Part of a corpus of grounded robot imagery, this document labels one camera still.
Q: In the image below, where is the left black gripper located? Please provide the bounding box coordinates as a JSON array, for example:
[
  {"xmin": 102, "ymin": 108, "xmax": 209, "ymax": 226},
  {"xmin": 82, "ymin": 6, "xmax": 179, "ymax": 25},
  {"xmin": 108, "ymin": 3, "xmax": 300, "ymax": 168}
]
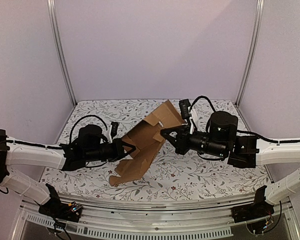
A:
[{"xmin": 84, "ymin": 138, "xmax": 135, "ymax": 163}]

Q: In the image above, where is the brown cardboard box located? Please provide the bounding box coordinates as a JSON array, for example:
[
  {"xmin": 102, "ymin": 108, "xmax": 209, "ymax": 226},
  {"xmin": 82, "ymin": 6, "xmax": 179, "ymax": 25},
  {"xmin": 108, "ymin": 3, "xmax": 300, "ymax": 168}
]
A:
[{"xmin": 109, "ymin": 100, "xmax": 185, "ymax": 186}]

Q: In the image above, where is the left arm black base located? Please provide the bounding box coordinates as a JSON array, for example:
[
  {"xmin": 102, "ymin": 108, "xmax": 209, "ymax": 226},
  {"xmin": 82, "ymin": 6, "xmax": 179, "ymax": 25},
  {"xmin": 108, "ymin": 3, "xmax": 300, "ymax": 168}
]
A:
[{"xmin": 38, "ymin": 199, "xmax": 83, "ymax": 223}]

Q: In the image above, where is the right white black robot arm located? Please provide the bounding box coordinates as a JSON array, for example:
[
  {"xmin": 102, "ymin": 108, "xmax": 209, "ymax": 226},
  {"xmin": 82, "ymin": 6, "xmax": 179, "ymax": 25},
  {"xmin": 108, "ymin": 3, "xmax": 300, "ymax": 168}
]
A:
[{"xmin": 160, "ymin": 111, "xmax": 300, "ymax": 218}]

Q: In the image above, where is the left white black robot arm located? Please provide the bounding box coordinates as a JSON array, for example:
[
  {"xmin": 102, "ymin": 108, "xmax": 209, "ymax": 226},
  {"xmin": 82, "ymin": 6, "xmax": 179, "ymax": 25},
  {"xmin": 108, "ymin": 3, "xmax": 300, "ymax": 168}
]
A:
[{"xmin": 0, "ymin": 124, "xmax": 136, "ymax": 217}]

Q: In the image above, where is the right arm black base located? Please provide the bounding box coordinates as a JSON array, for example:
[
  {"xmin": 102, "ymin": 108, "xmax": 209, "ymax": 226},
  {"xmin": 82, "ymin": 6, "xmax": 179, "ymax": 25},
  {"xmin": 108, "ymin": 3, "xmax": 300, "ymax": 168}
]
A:
[{"xmin": 231, "ymin": 201, "xmax": 274, "ymax": 223}]

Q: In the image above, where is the floral patterned table mat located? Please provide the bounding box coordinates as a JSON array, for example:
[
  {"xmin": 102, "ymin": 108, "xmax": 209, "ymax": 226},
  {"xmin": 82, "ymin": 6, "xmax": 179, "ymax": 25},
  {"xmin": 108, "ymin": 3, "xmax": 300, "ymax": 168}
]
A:
[{"xmin": 40, "ymin": 99, "xmax": 271, "ymax": 202}]

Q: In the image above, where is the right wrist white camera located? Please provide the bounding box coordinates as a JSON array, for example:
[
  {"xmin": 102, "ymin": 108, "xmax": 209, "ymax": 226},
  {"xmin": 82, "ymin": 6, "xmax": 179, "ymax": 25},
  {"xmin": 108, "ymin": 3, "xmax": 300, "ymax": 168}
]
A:
[{"xmin": 179, "ymin": 99, "xmax": 199, "ymax": 134}]

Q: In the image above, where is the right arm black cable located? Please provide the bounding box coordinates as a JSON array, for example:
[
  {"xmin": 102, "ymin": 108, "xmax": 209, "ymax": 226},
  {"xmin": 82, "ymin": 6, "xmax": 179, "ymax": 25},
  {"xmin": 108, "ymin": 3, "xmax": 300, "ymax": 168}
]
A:
[{"xmin": 189, "ymin": 95, "xmax": 215, "ymax": 113}]

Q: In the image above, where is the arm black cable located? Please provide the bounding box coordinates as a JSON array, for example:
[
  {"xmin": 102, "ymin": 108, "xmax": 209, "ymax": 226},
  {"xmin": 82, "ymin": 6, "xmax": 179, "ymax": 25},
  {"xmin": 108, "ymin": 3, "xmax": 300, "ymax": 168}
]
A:
[
  {"xmin": 189, "ymin": 95, "xmax": 215, "ymax": 113},
  {"xmin": 69, "ymin": 114, "xmax": 109, "ymax": 143}
]

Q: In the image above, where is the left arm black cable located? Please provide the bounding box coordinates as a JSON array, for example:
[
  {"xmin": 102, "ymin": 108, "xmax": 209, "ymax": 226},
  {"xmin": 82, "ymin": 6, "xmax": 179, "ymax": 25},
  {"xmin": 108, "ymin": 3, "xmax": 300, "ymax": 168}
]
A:
[{"xmin": 69, "ymin": 114, "xmax": 109, "ymax": 143}]

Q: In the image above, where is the front aluminium rail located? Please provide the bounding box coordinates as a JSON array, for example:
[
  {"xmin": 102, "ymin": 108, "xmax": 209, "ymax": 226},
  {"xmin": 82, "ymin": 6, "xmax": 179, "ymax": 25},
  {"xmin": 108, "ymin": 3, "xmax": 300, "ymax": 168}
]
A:
[{"xmin": 13, "ymin": 194, "xmax": 300, "ymax": 240}]

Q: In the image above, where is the right aluminium frame post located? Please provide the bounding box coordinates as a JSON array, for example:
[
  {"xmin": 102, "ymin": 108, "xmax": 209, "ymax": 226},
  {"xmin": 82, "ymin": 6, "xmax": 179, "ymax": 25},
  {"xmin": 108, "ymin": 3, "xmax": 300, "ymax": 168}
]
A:
[{"xmin": 235, "ymin": 0, "xmax": 265, "ymax": 108}]

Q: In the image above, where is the aluminium frame post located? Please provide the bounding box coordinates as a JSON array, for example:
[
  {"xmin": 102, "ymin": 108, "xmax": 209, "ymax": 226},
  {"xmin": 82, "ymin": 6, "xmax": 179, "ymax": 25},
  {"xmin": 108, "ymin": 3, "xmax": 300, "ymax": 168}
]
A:
[
  {"xmin": 47, "ymin": 0, "xmax": 77, "ymax": 107},
  {"xmin": 235, "ymin": 0, "xmax": 265, "ymax": 108}
]

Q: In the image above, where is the left aluminium frame post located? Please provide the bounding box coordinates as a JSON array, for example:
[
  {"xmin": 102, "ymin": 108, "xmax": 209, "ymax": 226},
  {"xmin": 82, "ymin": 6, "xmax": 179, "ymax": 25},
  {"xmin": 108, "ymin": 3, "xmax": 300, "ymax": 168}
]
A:
[{"xmin": 47, "ymin": 0, "xmax": 77, "ymax": 107}]

